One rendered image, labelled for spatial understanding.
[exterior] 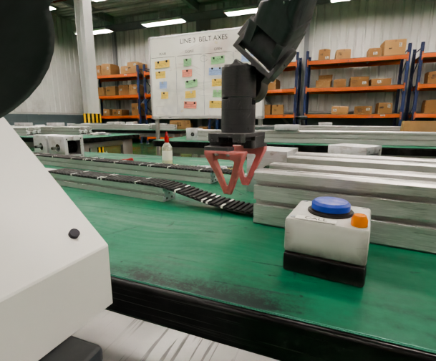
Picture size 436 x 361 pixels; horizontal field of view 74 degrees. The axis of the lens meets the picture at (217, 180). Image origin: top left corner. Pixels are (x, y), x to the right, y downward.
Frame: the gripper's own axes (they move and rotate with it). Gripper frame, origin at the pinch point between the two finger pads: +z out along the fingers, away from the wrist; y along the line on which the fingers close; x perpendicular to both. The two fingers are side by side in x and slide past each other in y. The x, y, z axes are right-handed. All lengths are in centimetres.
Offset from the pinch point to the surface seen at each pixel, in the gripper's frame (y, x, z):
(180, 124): 366, 263, -2
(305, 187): -4.1, -12.5, -1.7
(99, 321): 17, 61, 61
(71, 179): -1.8, 42.3, 2.8
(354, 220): -16.9, -19.5, -2.0
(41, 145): 30, 104, 0
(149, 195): -2.0, 18.3, 3.7
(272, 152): 13.9, -2.0, -4.3
